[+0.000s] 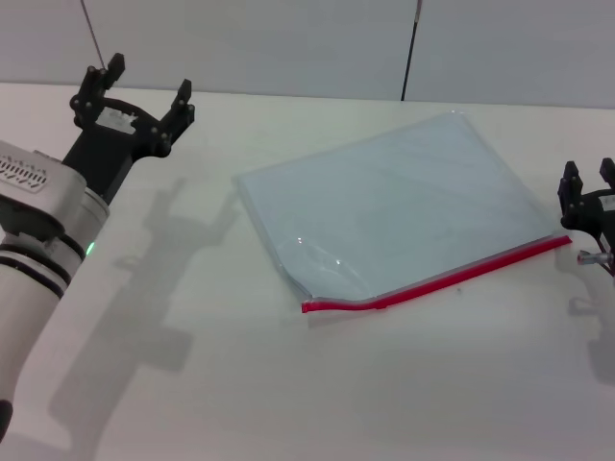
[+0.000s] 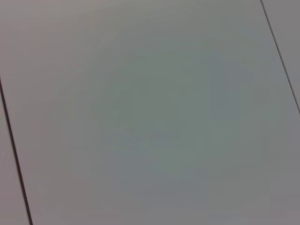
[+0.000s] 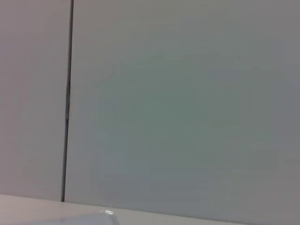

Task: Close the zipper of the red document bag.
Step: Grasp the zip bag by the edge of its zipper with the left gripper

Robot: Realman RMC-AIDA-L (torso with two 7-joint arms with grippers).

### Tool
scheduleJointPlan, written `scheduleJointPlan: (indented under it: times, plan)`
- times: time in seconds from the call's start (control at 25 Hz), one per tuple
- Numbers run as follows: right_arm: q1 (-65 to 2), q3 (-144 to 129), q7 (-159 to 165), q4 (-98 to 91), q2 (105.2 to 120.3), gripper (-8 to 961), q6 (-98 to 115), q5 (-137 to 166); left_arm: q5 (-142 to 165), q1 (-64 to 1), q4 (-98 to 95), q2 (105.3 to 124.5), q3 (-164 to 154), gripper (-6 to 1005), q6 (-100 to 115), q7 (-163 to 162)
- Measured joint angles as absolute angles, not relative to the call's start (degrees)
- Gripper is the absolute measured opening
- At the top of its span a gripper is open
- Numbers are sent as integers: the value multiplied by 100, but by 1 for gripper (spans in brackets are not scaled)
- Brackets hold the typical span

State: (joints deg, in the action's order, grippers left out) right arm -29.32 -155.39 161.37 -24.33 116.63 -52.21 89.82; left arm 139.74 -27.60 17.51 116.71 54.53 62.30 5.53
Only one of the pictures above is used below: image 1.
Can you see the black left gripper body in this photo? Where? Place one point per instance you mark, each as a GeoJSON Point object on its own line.
{"type": "Point", "coordinates": [103, 153]}

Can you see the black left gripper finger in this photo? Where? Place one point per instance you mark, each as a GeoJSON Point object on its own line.
{"type": "Point", "coordinates": [175, 122]}
{"type": "Point", "coordinates": [93, 89]}

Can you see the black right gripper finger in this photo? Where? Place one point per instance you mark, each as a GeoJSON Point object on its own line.
{"type": "Point", "coordinates": [572, 189]}
{"type": "Point", "coordinates": [608, 173]}

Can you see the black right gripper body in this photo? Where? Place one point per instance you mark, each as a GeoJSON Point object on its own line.
{"type": "Point", "coordinates": [598, 211]}

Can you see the clear document bag red zipper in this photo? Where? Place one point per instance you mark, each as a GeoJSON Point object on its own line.
{"type": "Point", "coordinates": [384, 201]}

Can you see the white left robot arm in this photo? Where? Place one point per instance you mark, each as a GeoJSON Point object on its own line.
{"type": "Point", "coordinates": [29, 293]}

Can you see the thin black pole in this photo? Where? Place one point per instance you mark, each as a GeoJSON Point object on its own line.
{"type": "Point", "coordinates": [410, 53]}

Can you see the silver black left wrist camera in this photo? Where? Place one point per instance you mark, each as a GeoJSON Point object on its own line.
{"type": "Point", "coordinates": [33, 187]}

